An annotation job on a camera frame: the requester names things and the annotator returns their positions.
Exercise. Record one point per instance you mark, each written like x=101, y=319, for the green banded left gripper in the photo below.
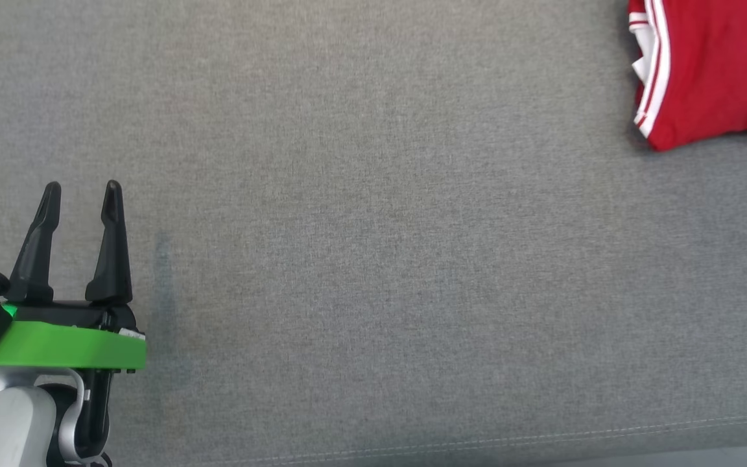
x=69, y=347

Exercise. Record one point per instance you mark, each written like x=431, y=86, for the red Bulls 23 jersey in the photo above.
x=717, y=65

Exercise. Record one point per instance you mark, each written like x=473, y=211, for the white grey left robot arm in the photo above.
x=4, y=428

